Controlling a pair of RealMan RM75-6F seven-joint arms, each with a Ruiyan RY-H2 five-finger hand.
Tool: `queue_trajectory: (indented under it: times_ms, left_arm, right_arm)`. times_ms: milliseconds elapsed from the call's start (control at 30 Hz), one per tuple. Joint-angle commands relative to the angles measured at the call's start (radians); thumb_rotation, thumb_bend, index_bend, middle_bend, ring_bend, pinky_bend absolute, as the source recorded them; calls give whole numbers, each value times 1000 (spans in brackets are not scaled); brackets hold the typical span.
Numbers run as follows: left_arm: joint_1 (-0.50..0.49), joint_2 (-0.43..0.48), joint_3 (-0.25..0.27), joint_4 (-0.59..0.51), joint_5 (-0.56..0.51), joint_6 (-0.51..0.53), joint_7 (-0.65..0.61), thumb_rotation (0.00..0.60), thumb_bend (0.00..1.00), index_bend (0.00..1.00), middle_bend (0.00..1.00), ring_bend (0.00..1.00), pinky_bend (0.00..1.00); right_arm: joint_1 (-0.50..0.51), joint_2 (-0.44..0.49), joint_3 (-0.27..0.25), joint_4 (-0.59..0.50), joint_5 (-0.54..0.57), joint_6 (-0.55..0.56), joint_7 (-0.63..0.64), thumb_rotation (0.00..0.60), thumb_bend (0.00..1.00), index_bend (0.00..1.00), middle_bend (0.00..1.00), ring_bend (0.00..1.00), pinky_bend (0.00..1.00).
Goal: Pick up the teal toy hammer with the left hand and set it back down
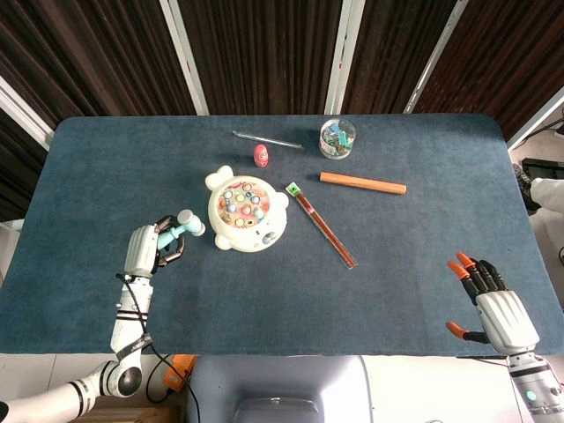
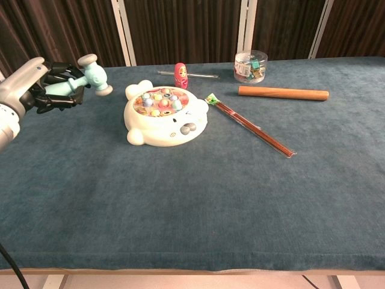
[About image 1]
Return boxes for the person in white clothing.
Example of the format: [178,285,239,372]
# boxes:
[512,162,564,212]

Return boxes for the black device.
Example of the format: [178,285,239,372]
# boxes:
[522,157,564,180]

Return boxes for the brown wooden crate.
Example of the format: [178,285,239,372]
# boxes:
[85,398,182,423]

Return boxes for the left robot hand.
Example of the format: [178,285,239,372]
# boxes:
[123,214,187,279]

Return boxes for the packaged brown chopsticks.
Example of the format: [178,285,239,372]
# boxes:
[285,181,359,270]

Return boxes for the blue table cloth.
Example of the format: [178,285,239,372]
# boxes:
[0,114,564,357]

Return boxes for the grey robot torso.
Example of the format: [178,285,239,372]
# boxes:
[183,354,375,423]

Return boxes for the white frame post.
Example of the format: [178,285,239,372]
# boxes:
[506,85,564,151]
[0,74,55,153]
[403,0,469,115]
[323,0,366,115]
[159,0,211,116]

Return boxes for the clear jar of binder clips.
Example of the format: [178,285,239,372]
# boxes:
[319,117,357,160]

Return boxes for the wooden rolling pin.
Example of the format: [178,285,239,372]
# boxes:
[319,171,408,196]

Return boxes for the dark brown curtain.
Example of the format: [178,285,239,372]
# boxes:
[0,0,564,221]

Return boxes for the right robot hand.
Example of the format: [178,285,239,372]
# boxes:
[445,251,541,356]

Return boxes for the black cable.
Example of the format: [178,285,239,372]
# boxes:
[115,272,195,423]

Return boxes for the clear glass rod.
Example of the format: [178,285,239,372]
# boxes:
[232,129,305,151]

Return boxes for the orange device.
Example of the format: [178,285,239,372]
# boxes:
[163,353,197,391]

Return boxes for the mint green toy hammer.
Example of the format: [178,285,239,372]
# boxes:
[157,210,206,250]

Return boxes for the white whack-a-mole toy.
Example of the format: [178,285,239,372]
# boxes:
[204,165,291,254]

